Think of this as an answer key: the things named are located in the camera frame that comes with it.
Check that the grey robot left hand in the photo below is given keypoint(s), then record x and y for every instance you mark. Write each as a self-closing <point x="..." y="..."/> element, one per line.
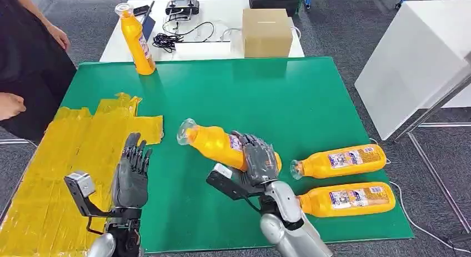
<point x="130" y="185"/>

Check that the person's left hand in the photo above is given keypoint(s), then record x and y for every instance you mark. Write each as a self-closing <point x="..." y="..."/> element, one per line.
<point x="59" y="36"/>

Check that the person's right hand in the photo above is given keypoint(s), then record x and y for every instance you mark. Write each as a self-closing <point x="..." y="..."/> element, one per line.
<point x="11" y="106"/>

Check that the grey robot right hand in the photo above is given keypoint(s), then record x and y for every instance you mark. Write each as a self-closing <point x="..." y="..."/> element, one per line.
<point x="259" y="161"/>

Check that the orange drink bottle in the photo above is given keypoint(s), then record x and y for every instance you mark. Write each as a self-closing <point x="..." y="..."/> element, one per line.
<point x="316" y="167"/>
<point x="213" y="143"/>
<point x="320" y="205"/>
<point x="138" y="45"/>

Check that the black phone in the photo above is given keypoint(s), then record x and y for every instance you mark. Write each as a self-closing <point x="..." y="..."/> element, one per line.
<point x="141" y="10"/>

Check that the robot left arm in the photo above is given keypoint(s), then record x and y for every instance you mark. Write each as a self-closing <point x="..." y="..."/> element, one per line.
<point x="125" y="233"/>

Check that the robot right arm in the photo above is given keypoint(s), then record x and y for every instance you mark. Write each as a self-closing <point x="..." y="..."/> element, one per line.
<point x="290" y="226"/>

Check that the green table mat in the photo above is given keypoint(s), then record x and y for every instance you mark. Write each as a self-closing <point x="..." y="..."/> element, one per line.
<point x="257" y="101"/>

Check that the yellow plastic sheet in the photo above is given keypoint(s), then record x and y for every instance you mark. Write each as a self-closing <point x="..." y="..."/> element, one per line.
<point x="66" y="167"/>

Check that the dark blue folder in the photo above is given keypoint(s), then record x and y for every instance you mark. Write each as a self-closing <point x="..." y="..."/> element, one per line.
<point x="149" y="27"/>

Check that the brown cardboard box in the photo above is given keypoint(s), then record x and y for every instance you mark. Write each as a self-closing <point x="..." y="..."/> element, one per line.
<point x="267" y="36"/>

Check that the black remote controller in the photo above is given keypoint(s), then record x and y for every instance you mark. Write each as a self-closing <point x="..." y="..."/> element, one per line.
<point x="183" y="6"/>

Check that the white table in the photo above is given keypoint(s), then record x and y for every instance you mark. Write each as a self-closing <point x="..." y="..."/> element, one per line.
<point x="224" y="14"/>

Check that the black equipment case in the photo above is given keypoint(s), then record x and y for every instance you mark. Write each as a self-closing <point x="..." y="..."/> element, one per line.
<point x="274" y="1"/>

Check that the large white panel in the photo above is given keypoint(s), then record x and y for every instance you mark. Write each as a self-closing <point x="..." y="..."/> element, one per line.
<point x="408" y="66"/>

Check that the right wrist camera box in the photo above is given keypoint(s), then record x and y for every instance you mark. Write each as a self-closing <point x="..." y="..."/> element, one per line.
<point x="226" y="181"/>

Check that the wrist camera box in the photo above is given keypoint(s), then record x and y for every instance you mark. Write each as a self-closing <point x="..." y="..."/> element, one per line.
<point x="82" y="183"/>
<point x="226" y="181"/>

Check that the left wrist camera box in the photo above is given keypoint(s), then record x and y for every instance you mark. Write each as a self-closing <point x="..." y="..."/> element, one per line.
<point x="82" y="183"/>

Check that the metal stand frame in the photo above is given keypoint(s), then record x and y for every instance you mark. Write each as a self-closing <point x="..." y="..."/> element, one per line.
<point x="434" y="176"/>

